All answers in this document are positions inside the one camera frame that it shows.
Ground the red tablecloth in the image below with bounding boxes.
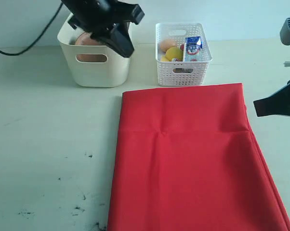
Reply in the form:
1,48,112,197
107,83,290,231

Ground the blue white milk carton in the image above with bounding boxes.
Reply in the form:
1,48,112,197
183,36,203,62

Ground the yellow lemon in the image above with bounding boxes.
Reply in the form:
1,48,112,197
165,47,183,62

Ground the brown wooden plate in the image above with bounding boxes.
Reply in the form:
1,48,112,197
75,32,107,63

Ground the white perforated plastic basket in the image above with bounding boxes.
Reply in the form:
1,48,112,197
155,22,212,87

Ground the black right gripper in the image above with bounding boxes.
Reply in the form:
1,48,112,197
253,80,290,117

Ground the brown egg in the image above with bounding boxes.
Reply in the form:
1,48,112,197
159,39,177,52

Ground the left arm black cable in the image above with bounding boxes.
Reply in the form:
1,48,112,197
0,2,64,56

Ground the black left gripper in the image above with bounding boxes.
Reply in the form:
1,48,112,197
62,0,145,58

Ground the cream plastic tub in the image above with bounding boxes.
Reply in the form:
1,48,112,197
57,14,130,88

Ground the yellow cheese wedge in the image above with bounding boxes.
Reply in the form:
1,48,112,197
160,55,169,62

